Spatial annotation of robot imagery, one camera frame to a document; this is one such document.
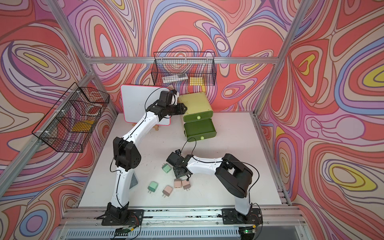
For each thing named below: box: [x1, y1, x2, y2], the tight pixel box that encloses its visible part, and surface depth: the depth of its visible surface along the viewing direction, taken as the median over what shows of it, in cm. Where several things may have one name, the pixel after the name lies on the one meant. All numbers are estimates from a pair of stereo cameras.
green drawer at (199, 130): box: [184, 118, 217, 142], surface depth 98 cm
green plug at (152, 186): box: [147, 181, 159, 194], surface depth 84 cm
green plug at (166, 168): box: [161, 163, 172, 174], surface depth 90 cm
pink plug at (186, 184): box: [181, 180, 191, 191], surface depth 84 cm
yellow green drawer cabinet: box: [178, 92, 216, 132], surface depth 98 cm
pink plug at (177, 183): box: [174, 178, 182, 189], surface depth 84 cm
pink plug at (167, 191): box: [162, 185, 173, 198], surface depth 82 cm
